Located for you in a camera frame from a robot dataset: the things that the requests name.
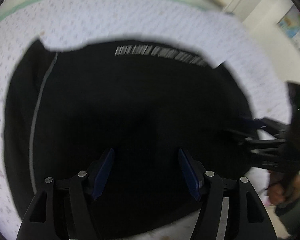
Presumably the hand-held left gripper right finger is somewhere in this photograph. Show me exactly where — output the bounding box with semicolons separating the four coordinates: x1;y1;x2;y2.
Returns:
177;148;278;240

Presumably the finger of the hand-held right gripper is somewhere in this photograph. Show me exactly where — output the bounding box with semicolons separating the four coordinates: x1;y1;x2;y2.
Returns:
255;117;288;140
224;129;290;173

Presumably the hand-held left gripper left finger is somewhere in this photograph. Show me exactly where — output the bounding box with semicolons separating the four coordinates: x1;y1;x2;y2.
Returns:
17;148;115;240

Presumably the black hooded jacket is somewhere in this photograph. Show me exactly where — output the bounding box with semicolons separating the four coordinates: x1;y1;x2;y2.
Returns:
4;38;262;239

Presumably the person's right forearm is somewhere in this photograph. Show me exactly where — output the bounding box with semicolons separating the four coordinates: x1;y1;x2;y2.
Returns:
275;176;300;240

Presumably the person's right hand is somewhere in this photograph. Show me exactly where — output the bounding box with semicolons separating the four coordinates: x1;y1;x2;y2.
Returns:
267;172;300;205

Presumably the bed with floral cover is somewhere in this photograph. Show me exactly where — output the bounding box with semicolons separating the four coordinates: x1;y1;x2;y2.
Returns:
0;0;294;240

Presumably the colourful wall map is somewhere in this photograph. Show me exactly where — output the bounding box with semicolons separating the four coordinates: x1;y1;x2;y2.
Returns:
276;5;300;54

